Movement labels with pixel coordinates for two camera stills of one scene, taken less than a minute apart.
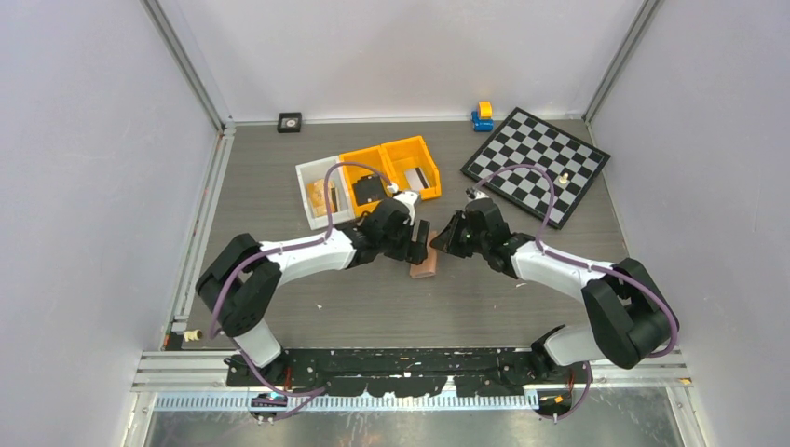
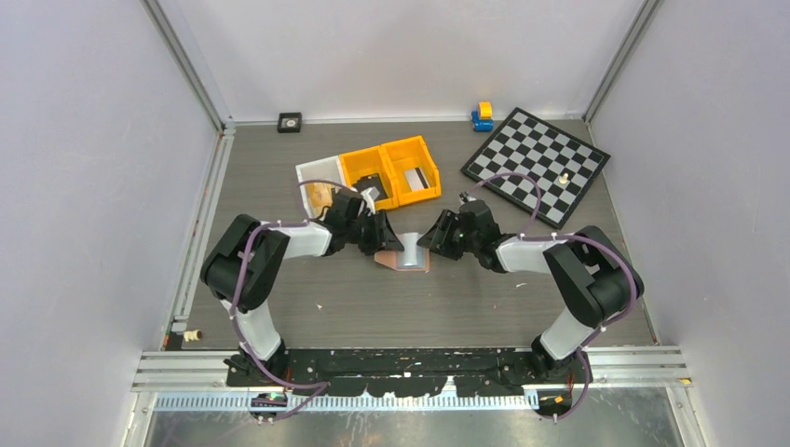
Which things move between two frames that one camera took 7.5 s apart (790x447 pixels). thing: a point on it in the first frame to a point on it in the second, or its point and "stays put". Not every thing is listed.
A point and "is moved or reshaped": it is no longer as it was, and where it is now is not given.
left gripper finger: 419,247 to 385,237
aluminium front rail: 208,372 stays put
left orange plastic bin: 373,156 stays put
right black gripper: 447,240 stays put
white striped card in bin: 416,179 stays put
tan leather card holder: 428,266 is moved or reshaped
